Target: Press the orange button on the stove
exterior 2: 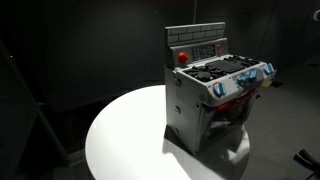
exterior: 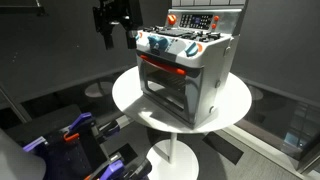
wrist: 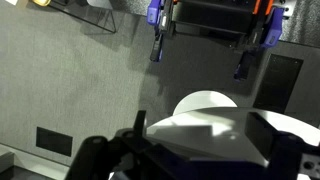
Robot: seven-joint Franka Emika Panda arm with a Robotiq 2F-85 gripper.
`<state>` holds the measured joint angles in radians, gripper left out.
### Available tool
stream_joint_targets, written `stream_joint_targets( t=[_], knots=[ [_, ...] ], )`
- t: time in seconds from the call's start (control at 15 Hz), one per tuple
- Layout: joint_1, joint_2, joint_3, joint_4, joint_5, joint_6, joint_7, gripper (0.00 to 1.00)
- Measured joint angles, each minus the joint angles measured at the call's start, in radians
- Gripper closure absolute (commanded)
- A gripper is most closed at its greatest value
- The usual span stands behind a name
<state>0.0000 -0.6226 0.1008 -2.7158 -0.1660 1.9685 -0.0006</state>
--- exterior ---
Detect black stove burner grate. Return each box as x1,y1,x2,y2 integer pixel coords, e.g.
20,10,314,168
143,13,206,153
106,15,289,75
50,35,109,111
143,26,221,42

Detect grey rounded object corner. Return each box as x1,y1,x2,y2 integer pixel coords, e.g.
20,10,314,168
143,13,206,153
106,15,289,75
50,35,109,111
0,129,46,180

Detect purple and black clamp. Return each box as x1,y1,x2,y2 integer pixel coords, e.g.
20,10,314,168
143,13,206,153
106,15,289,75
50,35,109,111
84,159,152,180

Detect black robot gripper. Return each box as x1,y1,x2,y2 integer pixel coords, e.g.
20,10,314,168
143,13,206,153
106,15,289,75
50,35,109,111
92,0,143,50

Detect upper orange stove button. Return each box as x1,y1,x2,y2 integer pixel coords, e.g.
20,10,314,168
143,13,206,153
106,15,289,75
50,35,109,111
213,16,219,22

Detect round white pedestal table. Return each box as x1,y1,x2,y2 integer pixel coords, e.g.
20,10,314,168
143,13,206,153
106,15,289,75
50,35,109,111
112,66,252,180

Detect blue left stove knob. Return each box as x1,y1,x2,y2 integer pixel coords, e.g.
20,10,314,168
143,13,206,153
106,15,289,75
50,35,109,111
148,35,168,50

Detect orange round stove knob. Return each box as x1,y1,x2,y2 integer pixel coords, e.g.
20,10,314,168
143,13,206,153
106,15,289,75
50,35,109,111
167,14,177,25

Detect blue right stove knob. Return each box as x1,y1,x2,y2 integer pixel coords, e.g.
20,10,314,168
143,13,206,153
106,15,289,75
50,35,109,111
185,42,198,57

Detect purple clamp with orange trigger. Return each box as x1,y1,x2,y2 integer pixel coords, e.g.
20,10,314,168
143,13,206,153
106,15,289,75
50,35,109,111
22,112,122,152

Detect orange oven door handle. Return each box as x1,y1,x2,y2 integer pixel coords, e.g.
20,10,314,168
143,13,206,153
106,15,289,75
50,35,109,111
139,55,186,76

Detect blue stove knob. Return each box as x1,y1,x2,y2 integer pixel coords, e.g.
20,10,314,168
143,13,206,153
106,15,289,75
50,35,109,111
148,35,168,50
185,42,198,57

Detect white toy stove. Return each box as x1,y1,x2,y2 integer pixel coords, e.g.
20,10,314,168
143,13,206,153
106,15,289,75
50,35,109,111
136,7,244,128

